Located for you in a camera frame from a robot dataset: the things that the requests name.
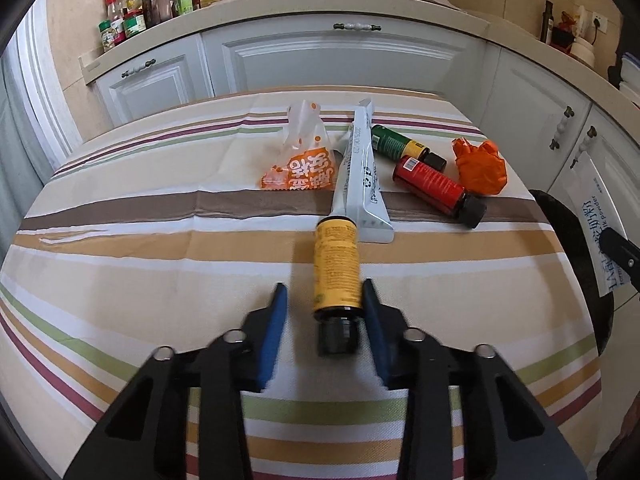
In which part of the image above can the small orange plastic bag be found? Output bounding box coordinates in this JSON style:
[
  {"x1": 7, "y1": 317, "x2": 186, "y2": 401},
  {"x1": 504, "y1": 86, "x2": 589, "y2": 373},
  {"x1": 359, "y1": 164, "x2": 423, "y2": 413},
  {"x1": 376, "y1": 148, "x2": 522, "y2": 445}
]
[{"x1": 452, "y1": 137, "x2": 509, "y2": 197}]

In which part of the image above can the yellow label dark bottle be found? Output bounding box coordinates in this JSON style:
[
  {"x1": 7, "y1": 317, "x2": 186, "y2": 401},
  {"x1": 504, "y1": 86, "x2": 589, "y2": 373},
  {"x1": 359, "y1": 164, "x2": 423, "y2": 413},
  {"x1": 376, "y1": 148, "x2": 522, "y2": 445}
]
[{"x1": 312, "y1": 215, "x2": 363, "y2": 358}]

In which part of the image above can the green yellow label bottle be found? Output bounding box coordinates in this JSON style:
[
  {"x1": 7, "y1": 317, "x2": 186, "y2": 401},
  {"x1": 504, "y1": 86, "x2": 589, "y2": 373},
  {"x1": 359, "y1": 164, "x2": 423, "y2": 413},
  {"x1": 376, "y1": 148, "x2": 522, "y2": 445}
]
[{"x1": 371, "y1": 124, "x2": 447, "y2": 171}]

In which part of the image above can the white sachet blue print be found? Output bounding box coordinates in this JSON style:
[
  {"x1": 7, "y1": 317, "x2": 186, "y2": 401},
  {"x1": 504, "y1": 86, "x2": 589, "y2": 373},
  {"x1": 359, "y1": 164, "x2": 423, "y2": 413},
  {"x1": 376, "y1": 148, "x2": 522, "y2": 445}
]
[{"x1": 570, "y1": 152, "x2": 626, "y2": 298}]

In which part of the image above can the white door frame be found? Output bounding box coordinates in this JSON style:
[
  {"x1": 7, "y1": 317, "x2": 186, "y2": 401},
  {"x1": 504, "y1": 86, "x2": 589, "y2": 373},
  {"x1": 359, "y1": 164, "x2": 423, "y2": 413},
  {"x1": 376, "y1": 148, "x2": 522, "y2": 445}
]
[{"x1": 15, "y1": 0, "x2": 83, "y2": 161}]

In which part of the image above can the group of condiment bottles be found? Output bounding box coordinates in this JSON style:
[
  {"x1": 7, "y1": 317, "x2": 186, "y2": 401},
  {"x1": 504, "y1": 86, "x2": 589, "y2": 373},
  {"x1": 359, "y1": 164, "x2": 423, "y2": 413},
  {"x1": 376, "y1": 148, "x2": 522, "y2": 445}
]
[{"x1": 96, "y1": 0, "x2": 221, "y2": 54}]

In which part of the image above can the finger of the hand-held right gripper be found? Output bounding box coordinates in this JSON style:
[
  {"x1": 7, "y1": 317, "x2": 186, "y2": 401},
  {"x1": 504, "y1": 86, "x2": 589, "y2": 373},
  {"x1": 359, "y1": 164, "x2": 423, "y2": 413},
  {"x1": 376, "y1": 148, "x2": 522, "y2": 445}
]
[{"x1": 600, "y1": 227, "x2": 640, "y2": 295}]

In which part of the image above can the clear orange print snack bag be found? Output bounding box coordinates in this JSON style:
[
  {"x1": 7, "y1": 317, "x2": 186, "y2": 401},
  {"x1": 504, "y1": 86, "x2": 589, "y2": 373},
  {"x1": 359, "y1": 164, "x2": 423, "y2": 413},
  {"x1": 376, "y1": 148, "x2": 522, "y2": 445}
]
[{"x1": 261, "y1": 101, "x2": 336, "y2": 192}]

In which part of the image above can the white utensil jar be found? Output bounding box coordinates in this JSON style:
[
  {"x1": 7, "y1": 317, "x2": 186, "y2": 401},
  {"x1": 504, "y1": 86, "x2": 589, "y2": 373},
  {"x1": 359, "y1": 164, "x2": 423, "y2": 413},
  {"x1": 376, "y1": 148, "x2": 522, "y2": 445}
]
[{"x1": 570, "y1": 37, "x2": 597, "y2": 68}]

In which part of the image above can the beige kitchen countertop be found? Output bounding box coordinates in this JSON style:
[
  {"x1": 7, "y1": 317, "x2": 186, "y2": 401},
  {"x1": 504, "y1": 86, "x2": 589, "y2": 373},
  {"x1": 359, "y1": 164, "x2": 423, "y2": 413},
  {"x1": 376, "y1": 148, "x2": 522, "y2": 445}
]
[{"x1": 77, "y1": 0, "x2": 640, "y2": 111}]

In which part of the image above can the red label dark bottle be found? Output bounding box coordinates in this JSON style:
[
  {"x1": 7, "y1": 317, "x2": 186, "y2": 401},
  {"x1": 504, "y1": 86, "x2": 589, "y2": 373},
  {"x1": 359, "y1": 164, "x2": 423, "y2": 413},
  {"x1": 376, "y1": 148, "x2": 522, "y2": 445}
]
[{"x1": 391, "y1": 155, "x2": 488, "y2": 228}]

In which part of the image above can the black lined waste bin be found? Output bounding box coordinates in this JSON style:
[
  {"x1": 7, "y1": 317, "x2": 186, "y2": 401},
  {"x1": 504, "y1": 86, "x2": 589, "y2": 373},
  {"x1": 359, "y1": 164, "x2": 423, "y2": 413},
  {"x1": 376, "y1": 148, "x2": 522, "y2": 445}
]
[{"x1": 527, "y1": 189, "x2": 616, "y2": 356}]

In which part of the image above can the grey folding door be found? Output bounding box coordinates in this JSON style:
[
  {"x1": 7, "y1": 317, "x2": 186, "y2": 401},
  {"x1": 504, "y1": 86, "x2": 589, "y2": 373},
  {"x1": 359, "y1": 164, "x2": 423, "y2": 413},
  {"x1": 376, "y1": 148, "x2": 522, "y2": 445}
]
[{"x1": 0, "y1": 55, "x2": 51, "y2": 241}]

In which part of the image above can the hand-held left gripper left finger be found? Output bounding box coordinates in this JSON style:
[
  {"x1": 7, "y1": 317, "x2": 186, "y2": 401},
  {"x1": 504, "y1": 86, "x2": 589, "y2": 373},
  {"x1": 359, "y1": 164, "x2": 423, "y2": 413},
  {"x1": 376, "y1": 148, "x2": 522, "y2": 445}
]
[{"x1": 65, "y1": 282, "x2": 290, "y2": 480}]

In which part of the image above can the long white packet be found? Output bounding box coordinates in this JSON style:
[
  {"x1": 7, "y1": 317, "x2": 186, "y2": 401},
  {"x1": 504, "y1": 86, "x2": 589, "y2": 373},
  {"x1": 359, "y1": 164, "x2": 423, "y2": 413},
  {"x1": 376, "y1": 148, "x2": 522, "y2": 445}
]
[{"x1": 331, "y1": 98, "x2": 394, "y2": 243}]

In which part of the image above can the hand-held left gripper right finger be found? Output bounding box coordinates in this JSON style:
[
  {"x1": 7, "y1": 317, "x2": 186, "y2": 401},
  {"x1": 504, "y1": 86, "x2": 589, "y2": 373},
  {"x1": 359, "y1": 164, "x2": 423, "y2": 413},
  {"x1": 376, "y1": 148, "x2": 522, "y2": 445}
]
[{"x1": 361, "y1": 277, "x2": 588, "y2": 480}]

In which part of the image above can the white cabinet door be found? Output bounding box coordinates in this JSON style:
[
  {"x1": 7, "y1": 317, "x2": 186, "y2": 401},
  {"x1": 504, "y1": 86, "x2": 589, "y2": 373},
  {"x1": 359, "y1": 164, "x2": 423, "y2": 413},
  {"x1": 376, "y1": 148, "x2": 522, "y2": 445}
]
[
  {"x1": 200, "y1": 15, "x2": 493, "y2": 111},
  {"x1": 95, "y1": 35, "x2": 213, "y2": 126},
  {"x1": 482, "y1": 45, "x2": 591, "y2": 201},
  {"x1": 565, "y1": 105, "x2": 640, "y2": 241}
]

